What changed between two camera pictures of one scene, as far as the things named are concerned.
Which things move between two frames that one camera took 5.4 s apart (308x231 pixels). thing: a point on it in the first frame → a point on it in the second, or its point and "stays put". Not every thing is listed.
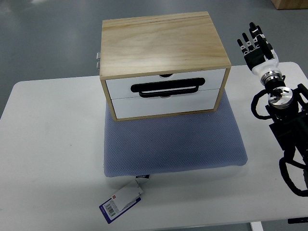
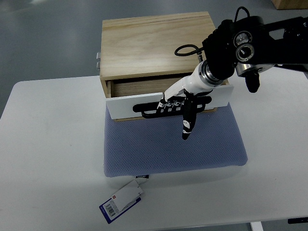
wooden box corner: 290,4 stays put
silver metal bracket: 98,57 stays put
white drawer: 121,87 → 146,105
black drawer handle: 166,85 → 141,108
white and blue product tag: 121,200 stays put
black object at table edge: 299,220 stays put
